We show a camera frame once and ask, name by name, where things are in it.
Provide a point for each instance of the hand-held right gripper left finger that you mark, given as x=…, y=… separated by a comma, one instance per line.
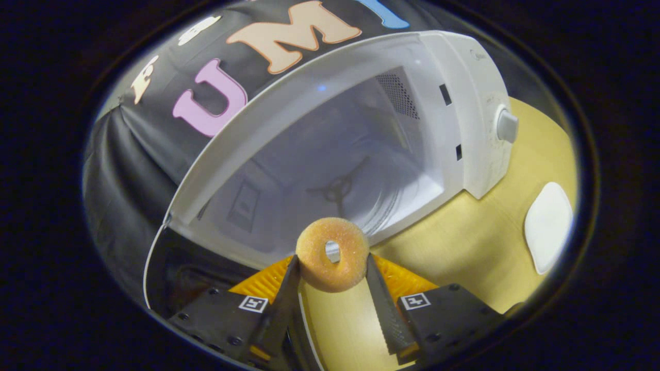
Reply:
x=283, y=309

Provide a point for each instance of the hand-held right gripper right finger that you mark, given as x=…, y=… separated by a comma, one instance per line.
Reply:
x=384, y=309

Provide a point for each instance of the white microwave oven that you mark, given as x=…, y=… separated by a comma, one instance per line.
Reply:
x=464, y=103

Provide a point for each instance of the white square plate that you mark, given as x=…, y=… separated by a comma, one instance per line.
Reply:
x=549, y=226

